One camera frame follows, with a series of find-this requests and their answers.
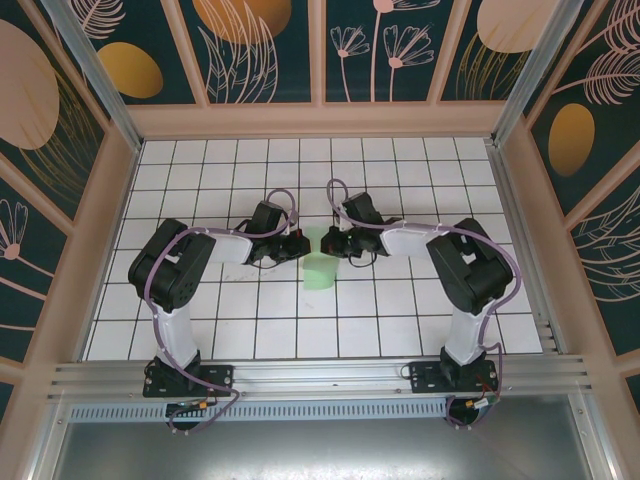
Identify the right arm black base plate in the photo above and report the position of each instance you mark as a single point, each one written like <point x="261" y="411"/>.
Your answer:
<point x="425" y="377"/>

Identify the aluminium side rail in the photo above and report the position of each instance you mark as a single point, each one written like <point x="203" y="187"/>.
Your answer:
<point x="510" y="200"/>

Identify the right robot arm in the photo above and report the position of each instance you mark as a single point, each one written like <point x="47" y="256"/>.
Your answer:
<point x="465" y="270"/>

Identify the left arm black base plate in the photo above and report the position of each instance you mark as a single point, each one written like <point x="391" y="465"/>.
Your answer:
<point x="220" y="375"/>

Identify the aluminium mounting rail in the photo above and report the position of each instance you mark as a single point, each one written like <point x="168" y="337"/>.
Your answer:
<point x="320" y="375"/>

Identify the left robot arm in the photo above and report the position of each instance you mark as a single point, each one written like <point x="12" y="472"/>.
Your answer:
<point x="170" y="270"/>

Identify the grey metal sheet panel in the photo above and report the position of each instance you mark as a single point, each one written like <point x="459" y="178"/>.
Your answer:
<point x="320" y="450"/>

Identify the green square paper sheet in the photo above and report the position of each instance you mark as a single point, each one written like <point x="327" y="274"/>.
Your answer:
<point x="320" y="275"/>

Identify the aluminium frame post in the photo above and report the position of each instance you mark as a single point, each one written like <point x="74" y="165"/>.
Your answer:
<point x="95" y="65"/>
<point x="537" y="65"/>

